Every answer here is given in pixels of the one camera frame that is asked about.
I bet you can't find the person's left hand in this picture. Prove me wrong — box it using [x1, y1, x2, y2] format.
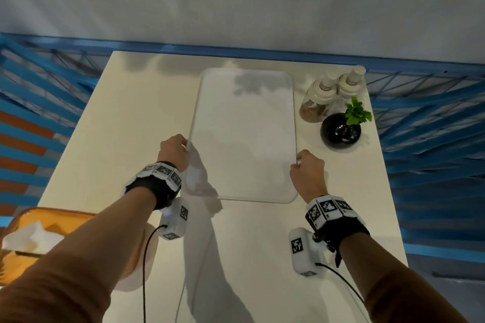
[157, 134, 190, 173]

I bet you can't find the person's right hand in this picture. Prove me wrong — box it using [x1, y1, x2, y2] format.
[290, 150, 329, 204]

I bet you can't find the white rectangular tray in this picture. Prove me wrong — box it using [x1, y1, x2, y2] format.
[186, 68, 298, 204]

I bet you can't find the person's right forearm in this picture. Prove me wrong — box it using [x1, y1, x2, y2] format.
[338, 232, 470, 323]

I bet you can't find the person's left forearm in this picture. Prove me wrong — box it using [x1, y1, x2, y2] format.
[0, 186, 158, 323]

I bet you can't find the black round vase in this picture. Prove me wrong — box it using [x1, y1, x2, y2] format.
[320, 113, 362, 150]

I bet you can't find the black marker wristband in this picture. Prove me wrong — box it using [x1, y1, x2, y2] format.
[305, 195, 370, 268]
[123, 161, 183, 210]

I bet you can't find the clear jar with brown contents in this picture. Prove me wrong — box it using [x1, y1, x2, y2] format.
[299, 72, 339, 123]

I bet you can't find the green plant sprig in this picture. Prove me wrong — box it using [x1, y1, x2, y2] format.
[345, 96, 373, 127]

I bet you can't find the clear jar with white lid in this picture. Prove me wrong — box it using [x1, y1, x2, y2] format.
[329, 65, 367, 116]

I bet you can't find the orange tissue box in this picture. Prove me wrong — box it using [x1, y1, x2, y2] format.
[0, 207, 147, 286]

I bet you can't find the white tissue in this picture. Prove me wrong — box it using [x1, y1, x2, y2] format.
[2, 221, 65, 256]

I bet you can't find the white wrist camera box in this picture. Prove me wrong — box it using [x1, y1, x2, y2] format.
[158, 197, 190, 241]
[289, 227, 329, 277]

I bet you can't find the blue metal rack frame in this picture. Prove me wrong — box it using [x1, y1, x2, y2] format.
[0, 33, 485, 263]

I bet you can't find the black cable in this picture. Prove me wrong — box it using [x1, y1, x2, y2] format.
[142, 224, 167, 323]
[315, 263, 370, 323]

